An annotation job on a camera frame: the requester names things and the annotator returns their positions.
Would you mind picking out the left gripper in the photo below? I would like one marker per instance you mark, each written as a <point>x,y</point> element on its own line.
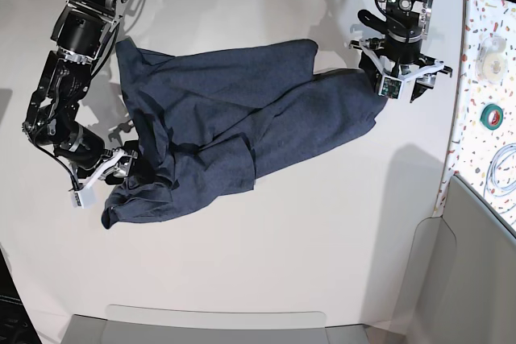
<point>384,56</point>

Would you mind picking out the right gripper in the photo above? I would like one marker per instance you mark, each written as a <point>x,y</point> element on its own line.
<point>116,163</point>

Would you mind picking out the navy blue t-shirt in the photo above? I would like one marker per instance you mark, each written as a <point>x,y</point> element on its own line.
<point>212,124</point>

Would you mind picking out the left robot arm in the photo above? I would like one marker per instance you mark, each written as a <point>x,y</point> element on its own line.
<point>403,20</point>

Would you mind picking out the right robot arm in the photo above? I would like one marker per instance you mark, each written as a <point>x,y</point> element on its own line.
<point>85,34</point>

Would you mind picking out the clear tape roll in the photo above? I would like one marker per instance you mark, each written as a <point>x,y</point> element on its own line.
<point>491,63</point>

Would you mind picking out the green tape roll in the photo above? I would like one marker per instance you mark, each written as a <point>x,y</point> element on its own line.
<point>492,117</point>

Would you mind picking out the confetti patterned side cloth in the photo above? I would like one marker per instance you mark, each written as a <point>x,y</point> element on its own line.
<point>484,159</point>

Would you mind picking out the grey tray bottom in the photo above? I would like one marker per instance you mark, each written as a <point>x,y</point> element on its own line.
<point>128,324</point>

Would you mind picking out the grey bin right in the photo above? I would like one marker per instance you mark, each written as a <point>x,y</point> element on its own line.
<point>461,289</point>

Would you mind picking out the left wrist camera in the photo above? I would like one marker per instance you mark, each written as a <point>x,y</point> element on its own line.
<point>390,87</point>

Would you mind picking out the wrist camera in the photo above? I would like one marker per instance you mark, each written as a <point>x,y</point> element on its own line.
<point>390,87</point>
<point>83,198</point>

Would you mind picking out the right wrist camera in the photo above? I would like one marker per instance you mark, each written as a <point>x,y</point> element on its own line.
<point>83,198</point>

